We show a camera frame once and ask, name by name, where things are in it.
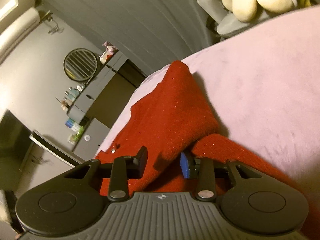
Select red knit cardigan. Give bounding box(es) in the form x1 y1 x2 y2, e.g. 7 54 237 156
94 60 320 240

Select grey drawer cabinet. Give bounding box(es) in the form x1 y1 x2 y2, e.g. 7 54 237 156
72 118 110 161

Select blue white box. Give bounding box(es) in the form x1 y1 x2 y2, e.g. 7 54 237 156
65 118 82 133

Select grey vanity dressing table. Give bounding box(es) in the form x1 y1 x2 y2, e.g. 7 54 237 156
66 51 147 131

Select cosmetic bottles group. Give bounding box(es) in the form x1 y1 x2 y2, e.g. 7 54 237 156
58 85 85 113

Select pink plush bed blanket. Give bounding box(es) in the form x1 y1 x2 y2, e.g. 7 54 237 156
96 6 320 178

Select round black vanity mirror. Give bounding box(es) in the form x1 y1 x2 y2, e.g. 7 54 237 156
63 48 98 82

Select pink plush toy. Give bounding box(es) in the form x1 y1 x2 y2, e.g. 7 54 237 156
99 41 118 64

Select grey curtain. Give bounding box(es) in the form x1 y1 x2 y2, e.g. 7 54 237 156
41 0 214 75

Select grey shell-shaped chair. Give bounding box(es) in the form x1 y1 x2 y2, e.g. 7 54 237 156
197 0 319 38

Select white air conditioner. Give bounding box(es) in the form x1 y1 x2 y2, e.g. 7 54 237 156
1 7 40 63

